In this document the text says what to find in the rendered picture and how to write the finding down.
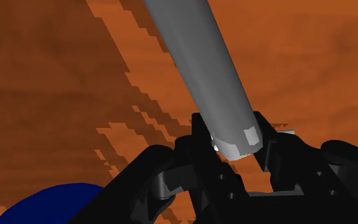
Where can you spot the grey cylinder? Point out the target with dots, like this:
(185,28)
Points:
(197,68)

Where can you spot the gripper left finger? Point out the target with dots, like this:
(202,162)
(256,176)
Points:
(154,167)

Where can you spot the dark blue round object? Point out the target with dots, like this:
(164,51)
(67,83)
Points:
(51,206)

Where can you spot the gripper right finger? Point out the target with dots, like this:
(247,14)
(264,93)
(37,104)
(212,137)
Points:
(321,167)

